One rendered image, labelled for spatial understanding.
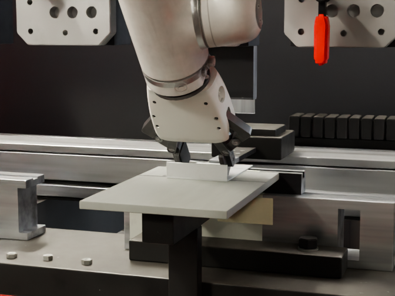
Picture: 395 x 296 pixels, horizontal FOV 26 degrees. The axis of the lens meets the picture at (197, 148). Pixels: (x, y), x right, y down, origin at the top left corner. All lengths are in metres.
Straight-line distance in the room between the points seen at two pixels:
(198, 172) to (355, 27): 0.28
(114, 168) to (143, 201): 0.56
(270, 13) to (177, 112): 0.68
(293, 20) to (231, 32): 0.21
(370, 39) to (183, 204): 0.34
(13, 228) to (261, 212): 0.40
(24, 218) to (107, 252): 0.17
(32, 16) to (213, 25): 0.40
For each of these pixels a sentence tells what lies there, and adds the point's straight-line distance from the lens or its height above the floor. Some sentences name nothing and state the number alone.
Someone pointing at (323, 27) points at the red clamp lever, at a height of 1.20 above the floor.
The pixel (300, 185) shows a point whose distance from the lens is 1.20.
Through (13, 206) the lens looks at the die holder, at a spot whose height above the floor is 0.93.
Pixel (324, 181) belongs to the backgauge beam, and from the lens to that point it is 1.45.
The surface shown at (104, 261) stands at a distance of 1.22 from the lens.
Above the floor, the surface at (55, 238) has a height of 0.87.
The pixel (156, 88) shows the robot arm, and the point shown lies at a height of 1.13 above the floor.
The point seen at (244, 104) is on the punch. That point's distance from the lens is 1.21.
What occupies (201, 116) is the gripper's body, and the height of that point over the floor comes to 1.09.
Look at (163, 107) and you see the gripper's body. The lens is 1.07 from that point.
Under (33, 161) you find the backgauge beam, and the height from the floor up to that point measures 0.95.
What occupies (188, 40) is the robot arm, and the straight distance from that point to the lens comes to 0.97.
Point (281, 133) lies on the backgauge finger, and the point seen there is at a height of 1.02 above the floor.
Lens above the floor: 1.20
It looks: 8 degrees down
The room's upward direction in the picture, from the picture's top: straight up
